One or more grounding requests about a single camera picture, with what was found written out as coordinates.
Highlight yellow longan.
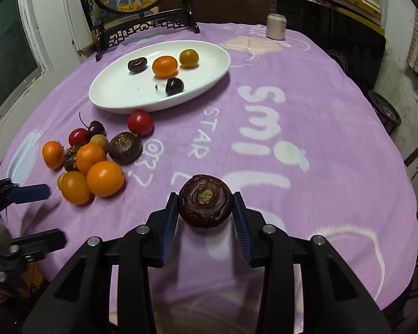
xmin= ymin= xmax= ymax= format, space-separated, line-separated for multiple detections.
xmin=90 ymin=134 xmax=108 ymax=153
xmin=57 ymin=172 xmax=67 ymax=191

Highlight orange small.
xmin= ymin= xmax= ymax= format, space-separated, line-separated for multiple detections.
xmin=76 ymin=143 xmax=106 ymax=176

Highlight red tomato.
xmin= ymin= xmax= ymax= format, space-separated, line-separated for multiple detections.
xmin=69 ymin=128 xmax=89 ymax=146
xmin=127 ymin=110 xmax=154 ymax=136

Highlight dark cherry with stem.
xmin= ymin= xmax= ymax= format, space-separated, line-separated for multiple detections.
xmin=155 ymin=78 xmax=184 ymax=97

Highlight textured orange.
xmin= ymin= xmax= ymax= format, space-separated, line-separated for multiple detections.
xmin=152 ymin=56 xmax=178 ymax=78

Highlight yellow orange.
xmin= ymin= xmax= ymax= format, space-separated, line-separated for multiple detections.
xmin=179 ymin=49 xmax=199 ymax=69

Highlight purple printed tablecloth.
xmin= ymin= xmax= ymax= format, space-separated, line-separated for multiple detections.
xmin=0 ymin=24 xmax=418 ymax=308

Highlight white oval plate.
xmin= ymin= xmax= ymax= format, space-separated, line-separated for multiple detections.
xmin=88 ymin=40 xmax=231 ymax=114

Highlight window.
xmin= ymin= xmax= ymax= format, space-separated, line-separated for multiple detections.
xmin=0 ymin=0 xmax=45 ymax=120

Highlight black wheel on floor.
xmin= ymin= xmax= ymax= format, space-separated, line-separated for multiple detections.
xmin=368 ymin=91 xmax=402 ymax=135

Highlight pink drink can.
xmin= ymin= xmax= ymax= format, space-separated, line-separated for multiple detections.
xmin=266 ymin=13 xmax=287 ymax=41

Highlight round deer painting screen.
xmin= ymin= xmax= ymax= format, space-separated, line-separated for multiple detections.
xmin=80 ymin=0 xmax=200 ymax=62

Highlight black chair back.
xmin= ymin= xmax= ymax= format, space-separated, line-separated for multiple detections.
xmin=276 ymin=0 xmax=386 ymax=94

